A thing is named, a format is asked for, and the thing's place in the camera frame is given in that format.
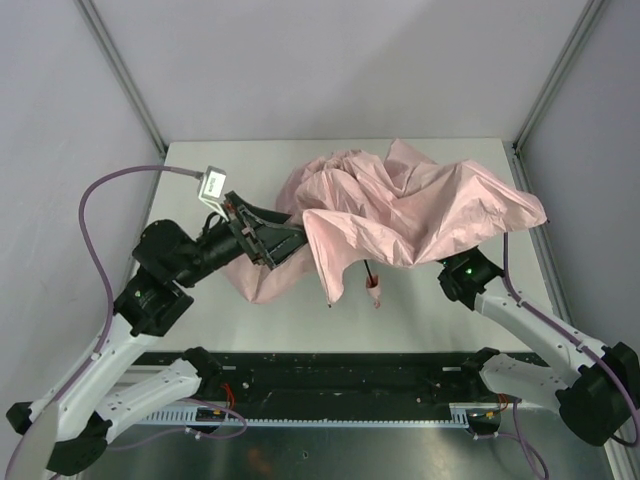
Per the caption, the aluminium corner post left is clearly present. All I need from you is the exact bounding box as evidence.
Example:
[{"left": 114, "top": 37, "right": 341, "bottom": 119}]
[{"left": 73, "top": 0, "right": 168, "bottom": 160}]

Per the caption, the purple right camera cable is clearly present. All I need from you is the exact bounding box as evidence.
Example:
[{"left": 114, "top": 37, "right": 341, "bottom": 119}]
[{"left": 499, "top": 232, "right": 640, "bottom": 447}]

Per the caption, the aluminium corner post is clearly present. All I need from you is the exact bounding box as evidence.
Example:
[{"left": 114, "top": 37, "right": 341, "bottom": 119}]
[
  {"left": 512, "top": 0, "right": 611, "bottom": 155},
  {"left": 73, "top": 0, "right": 168, "bottom": 160}
]

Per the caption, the aluminium corner post right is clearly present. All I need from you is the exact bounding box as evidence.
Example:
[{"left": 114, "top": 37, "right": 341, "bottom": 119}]
[{"left": 512, "top": 0, "right": 611, "bottom": 155}]

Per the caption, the pink folding umbrella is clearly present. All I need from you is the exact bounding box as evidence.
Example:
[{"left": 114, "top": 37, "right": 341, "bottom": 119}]
[{"left": 223, "top": 139, "right": 547, "bottom": 305}]

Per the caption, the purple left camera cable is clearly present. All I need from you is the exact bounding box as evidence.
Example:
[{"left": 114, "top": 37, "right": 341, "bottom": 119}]
[{"left": 0, "top": 165, "right": 209, "bottom": 469}]

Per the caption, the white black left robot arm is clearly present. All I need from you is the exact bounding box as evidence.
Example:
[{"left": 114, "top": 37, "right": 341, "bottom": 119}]
[{"left": 5, "top": 192, "right": 307, "bottom": 479}]

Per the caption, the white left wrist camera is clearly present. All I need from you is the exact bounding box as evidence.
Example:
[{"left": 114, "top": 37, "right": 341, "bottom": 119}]
[{"left": 198, "top": 166, "right": 227, "bottom": 211}]

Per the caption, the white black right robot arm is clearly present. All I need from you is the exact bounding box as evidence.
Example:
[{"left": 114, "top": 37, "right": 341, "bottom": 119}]
[{"left": 438, "top": 248, "right": 639, "bottom": 446}]

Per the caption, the purple camera cable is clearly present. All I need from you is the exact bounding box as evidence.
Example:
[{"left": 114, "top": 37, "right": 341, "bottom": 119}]
[
  {"left": 0, "top": 165, "right": 209, "bottom": 469},
  {"left": 499, "top": 232, "right": 640, "bottom": 447}
]

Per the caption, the grey slotted cable duct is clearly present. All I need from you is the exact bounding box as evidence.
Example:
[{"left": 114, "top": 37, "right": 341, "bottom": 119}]
[{"left": 107, "top": 403, "right": 474, "bottom": 432}]

